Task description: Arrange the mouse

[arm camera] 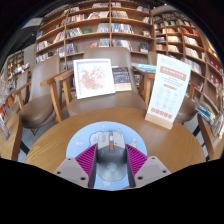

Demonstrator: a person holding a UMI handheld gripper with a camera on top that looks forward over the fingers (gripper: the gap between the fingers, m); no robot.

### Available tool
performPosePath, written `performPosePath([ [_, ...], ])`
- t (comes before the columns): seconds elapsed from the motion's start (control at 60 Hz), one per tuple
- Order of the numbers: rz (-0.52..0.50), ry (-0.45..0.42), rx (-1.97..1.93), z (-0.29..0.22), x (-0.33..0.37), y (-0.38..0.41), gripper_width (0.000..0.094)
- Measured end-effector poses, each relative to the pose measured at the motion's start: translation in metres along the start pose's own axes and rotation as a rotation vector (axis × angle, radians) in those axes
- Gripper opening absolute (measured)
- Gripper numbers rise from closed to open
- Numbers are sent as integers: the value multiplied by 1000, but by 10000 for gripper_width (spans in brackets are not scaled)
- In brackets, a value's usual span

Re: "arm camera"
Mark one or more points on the stack of blue books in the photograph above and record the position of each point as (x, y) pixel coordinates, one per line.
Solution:
(145, 67)

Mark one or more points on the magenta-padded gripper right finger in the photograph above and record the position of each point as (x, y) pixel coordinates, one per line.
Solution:
(136, 160)

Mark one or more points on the distant wooden bookshelf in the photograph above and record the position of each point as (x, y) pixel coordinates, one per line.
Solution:
(18, 66)

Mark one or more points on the white sign on wooden base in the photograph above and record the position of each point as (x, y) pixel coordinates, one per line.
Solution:
(168, 88)

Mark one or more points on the dark blue book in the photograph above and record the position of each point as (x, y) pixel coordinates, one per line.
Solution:
(121, 77)

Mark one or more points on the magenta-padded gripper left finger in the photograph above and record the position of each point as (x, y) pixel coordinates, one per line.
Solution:
(85, 161)

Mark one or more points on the white framed flower picture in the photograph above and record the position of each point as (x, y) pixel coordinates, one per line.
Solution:
(94, 78)

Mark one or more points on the grey computer mouse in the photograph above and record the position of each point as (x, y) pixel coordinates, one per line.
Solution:
(111, 156)

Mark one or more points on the round light blue mouse pad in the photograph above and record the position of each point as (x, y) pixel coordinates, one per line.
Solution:
(86, 133)

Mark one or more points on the wooden bookshelf with books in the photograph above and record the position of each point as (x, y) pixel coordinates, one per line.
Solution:
(186, 43)
(96, 30)

